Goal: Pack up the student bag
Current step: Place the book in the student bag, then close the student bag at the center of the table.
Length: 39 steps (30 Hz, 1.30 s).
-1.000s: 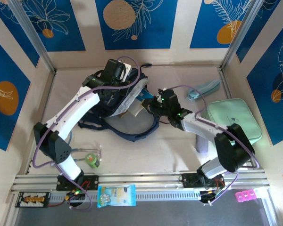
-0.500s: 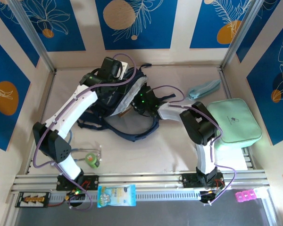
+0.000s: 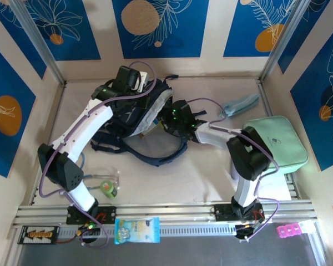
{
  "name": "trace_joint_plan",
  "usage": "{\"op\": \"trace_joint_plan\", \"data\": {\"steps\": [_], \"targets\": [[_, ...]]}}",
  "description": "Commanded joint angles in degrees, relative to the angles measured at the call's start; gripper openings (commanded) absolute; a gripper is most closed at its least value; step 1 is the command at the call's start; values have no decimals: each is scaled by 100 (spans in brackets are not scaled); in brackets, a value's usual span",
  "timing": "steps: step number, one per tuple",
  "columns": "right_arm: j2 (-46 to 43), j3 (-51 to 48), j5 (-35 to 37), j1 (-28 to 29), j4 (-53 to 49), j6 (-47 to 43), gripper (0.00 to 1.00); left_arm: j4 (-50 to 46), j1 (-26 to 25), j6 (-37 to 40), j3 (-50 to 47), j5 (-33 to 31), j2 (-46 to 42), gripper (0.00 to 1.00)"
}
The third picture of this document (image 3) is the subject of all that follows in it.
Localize mint green zip case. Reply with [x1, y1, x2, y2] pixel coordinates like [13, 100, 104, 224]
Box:
[243, 115, 309, 174]

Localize black power distribution board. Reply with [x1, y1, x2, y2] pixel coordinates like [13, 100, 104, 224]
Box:
[17, 226, 59, 245]

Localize blue stethoscope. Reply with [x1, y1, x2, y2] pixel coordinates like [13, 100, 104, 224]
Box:
[79, 151, 122, 195]

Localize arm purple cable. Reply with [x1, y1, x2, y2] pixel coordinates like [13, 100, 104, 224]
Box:
[39, 61, 158, 247]
[187, 98, 281, 243]

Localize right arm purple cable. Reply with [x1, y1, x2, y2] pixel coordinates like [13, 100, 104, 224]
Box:
[187, 98, 281, 243]

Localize aluminium corner post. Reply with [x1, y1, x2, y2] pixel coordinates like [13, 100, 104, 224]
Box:
[9, 0, 66, 85]
[259, 0, 311, 81]

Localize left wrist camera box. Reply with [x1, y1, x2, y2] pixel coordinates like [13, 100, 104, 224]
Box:
[137, 71, 150, 93]

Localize clear plastic box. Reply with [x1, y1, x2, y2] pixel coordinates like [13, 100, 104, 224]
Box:
[299, 221, 316, 235]

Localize aluminium rail frame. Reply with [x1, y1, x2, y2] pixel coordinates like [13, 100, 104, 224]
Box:
[12, 201, 319, 242]

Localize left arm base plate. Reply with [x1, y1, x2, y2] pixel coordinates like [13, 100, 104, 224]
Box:
[65, 206, 117, 225]

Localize navy blue backpack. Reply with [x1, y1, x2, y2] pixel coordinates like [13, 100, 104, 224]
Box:
[90, 74, 208, 167]

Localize light blue pencil pouch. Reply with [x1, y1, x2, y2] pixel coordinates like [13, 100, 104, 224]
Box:
[218, 93, 261, 119]

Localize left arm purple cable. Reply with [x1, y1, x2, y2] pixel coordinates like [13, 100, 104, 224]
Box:
[39, 61, 158, 247]

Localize blue snack packet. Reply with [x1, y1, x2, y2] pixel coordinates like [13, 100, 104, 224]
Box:
[114, 217, 161, 245]

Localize green tape roll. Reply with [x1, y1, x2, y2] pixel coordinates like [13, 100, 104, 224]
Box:
[99, 180, 119, 198]

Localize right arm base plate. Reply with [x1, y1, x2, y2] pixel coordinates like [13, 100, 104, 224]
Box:
[210, 204, 266, 222]

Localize blue floral wall poster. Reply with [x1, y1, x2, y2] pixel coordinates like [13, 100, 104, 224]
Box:
[15, 0, 102, 62]
[112, 0, 210, 59]
[290, 21, 333, 172]
[223, 0, 294, 58]
[0, 38, 37, 178]
[277, 0, 333, 75]
[0, 0, 48, 80]

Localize pink pill box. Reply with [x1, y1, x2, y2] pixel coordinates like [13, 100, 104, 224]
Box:
[276, 223, 302, 239]

